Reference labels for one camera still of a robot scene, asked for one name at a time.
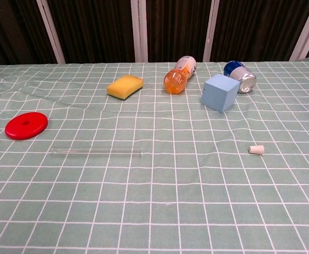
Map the clear glass test tube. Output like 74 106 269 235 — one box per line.
50 146 143 159

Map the white conical rubber stopper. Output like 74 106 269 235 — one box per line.
248 144 266 156

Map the yellow sponge with dark base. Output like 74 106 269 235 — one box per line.
106 75 144 101

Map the orange soda plastic bottle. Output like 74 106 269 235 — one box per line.
164 55 198 95

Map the green checked tablecloth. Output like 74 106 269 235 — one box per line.
0 57 309 254

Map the light blue foam cube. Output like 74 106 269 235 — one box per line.
200 74 241 114

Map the blue and silver can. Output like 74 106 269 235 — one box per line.
223 60 257 94

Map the dark brown curtain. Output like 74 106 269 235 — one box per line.
0 0 309 66

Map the red plastic disc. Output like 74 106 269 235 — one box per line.
5 112 49 140

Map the white frame post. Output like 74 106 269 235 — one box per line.
130 0 149 63
36 0 66 64
289 0 309 61
203 0 220 62

